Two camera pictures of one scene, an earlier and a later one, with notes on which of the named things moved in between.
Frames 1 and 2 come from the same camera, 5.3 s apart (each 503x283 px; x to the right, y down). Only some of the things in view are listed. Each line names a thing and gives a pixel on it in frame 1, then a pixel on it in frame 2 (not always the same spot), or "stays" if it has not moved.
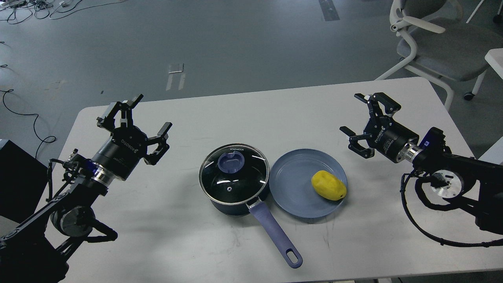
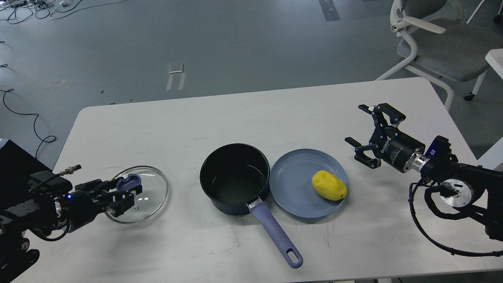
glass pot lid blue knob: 231,163 -> 131,181
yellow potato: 329,185 stays
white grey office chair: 440,45 stays
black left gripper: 121,152 -> 82,209
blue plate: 290,182 stays
